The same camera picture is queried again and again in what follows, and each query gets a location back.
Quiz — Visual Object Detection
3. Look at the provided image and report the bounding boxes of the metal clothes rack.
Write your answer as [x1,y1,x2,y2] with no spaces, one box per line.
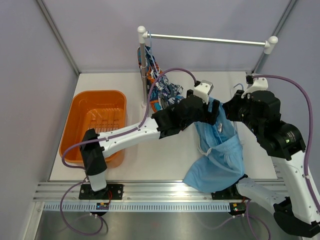
[137,25,279,107]

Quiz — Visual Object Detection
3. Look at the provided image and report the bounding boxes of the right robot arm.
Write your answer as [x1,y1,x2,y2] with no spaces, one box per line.
[222,90,320,238]

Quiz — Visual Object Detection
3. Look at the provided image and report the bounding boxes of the orange plastic basket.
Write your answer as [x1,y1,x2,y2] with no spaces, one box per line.
[59,90,127,156]

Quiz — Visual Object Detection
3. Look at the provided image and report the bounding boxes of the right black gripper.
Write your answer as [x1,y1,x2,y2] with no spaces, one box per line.
[222,90,264,137]

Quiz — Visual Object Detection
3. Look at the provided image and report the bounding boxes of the light blue shorts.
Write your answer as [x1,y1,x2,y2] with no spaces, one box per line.
[182,103,245,193]

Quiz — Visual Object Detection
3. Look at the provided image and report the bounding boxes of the white slotted cable duct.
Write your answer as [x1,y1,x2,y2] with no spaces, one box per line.
[43,202,231,213]

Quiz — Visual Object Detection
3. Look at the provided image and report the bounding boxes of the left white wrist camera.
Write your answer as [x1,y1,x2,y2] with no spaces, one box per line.
[193,80,214,104]

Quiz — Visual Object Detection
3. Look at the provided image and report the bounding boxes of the patterned orange blue shorts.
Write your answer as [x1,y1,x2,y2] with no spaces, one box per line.
[145,45,184,113]

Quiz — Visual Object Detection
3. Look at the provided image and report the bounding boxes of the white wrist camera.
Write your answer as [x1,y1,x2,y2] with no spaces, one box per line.
[193,80,214,104]
[241,75,269,99]

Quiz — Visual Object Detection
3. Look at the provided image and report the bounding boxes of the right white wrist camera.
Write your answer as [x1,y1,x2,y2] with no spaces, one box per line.
[241,75,269,99]

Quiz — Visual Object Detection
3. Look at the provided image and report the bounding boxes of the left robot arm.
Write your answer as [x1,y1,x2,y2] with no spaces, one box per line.
[79,90,220,200]

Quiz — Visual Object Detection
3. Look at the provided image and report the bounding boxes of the blue wire hanger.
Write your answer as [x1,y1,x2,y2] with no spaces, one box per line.
[147,30,159,75]
[233,83,244,132]

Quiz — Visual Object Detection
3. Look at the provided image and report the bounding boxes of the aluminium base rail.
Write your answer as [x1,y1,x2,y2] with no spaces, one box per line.
[33,181,286,202]

